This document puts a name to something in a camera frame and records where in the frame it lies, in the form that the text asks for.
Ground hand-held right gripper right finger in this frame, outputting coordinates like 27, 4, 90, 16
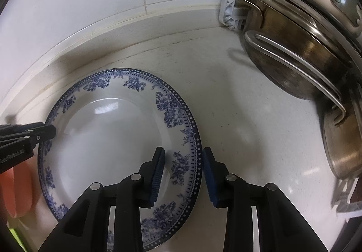
202, 147, 331, 252

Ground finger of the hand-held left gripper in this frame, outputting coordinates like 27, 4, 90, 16
0, 122, 56, 147

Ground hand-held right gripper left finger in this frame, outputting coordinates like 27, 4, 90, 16
37, 147, 166, 252

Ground pink bowl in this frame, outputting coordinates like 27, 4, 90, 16
0, 160, 38, 218

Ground blue floral rimmed plate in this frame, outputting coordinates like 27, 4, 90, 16
38, 68, 202, 251

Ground small steel pot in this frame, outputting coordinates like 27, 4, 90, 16
322, 99, 362, 179

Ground large steel pot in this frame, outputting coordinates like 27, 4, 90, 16
221, 0, 357, 125

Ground white pot rack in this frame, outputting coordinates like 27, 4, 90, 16
219, 0, 362, 214

